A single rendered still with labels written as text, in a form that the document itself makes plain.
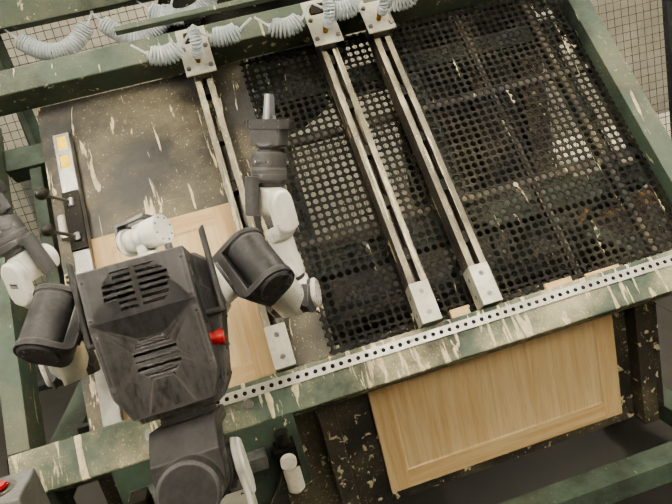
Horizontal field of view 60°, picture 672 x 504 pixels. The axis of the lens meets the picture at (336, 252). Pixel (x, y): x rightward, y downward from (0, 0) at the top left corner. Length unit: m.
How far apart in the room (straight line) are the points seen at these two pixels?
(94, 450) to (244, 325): 0.51
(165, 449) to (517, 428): 1.41
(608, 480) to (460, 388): 0.57
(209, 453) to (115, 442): 0.63
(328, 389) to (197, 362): 0.62
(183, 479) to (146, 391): 0.17
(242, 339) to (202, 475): 0.71
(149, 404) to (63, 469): 0.66
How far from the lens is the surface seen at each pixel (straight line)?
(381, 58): 2.12
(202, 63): 2.07
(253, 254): 1.24
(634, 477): 2.31
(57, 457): 1.80
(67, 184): 2.03
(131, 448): 1.73
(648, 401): 2.46
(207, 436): 1.16
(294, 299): 1.41
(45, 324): 1.31
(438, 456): 2.19
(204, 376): 1.14
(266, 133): 1.44
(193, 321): 1.11
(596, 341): 2.27
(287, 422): 1.68
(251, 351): 1.73
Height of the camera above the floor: 1.65
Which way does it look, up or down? 16 degrees down
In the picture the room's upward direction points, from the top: 14 degrees counter-clockwise
